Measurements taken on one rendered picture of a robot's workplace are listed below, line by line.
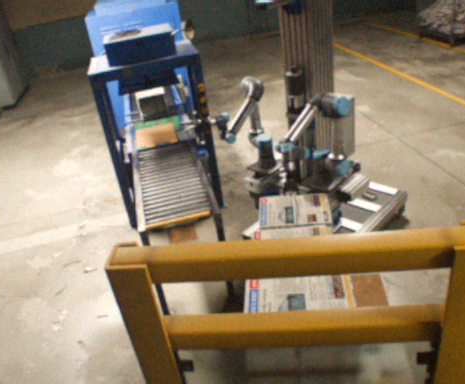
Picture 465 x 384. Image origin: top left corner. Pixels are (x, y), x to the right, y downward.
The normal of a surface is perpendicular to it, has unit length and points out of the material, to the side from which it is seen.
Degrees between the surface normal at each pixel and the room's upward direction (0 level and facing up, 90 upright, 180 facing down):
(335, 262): 90
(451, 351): 90
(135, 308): 90
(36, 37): 90
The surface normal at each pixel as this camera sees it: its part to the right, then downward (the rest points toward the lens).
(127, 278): -0.07, 0.51
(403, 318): -0.13, -0.86
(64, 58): 0.22, 0.47
